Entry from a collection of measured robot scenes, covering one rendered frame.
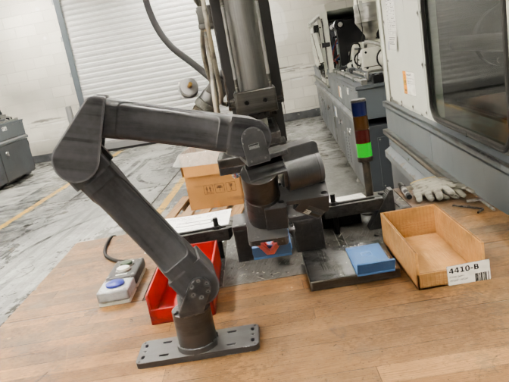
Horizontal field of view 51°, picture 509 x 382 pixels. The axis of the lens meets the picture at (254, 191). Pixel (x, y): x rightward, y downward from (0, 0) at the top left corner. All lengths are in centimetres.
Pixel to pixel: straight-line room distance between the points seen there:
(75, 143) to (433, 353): 58
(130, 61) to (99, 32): 76
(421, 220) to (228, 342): 54
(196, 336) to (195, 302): 6
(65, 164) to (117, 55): 1001
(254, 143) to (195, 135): 9
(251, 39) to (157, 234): 51
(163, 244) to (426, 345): 41
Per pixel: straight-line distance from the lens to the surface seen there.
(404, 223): 122
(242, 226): 120
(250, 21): 116
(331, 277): 104
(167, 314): 103
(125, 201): 81
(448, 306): 95
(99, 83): 1091
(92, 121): 77
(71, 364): 100
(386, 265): 102
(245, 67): 115
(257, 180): 82
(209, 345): 89
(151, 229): 82
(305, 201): 86
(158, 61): 1059
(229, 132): 79
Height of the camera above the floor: 135
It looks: 14 degrees down
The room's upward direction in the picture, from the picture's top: 10 degrees counter-clockwise
